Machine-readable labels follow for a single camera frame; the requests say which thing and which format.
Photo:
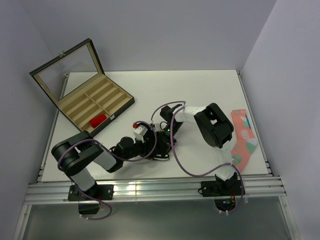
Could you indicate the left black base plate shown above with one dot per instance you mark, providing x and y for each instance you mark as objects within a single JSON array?
[{"x": 97, "y": 192}]

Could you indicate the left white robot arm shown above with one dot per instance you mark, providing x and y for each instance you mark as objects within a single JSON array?
[{"x": 74, "y": 154}]

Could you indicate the small black box under rail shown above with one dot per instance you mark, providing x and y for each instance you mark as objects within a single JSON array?
[{"x": 88, "y": 208}]

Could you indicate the aluminium table frame rail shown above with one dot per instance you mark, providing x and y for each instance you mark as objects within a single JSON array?
[{"x": 151, "y": 190}]

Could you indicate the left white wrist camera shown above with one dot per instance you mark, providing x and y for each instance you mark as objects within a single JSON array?
[{"x": 139, "y": 132}]

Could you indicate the black striped sock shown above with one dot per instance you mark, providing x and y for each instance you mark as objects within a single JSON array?
[{"x": 161, "y": 158}]

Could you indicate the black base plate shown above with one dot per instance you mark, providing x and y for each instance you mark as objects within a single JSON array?
[
  {"x": 97, "y": 192},
  {"x": 214, "y": 188}
]

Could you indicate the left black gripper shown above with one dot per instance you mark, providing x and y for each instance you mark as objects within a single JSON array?
[{"x": 147, "y": 146}]

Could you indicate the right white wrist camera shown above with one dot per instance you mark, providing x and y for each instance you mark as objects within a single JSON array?
[{"x": 156, "y": 126}]

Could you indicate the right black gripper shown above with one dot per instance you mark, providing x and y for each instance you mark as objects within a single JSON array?
[{"x": 165, "y": 143}]

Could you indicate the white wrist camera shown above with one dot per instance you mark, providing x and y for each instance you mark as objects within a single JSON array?
[
  {"x": 156, "y": 126},
  {"x": 139, "y": 132}
]

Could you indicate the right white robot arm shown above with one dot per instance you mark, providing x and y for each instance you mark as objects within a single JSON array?
[{"x": 216, "y": 130}]

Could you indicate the black compartment display box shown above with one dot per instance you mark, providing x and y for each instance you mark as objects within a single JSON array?
[{"x": 77, "y": 85}]

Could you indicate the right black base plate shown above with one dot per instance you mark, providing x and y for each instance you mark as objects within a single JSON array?
[{"x": 214, "y": 188}]

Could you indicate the red santa sock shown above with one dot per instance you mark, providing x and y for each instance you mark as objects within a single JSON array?
[{"x": 96, "y": 121}]

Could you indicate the pink patterned sock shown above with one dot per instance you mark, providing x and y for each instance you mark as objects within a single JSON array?
[{"x": 246, "y": 142}]

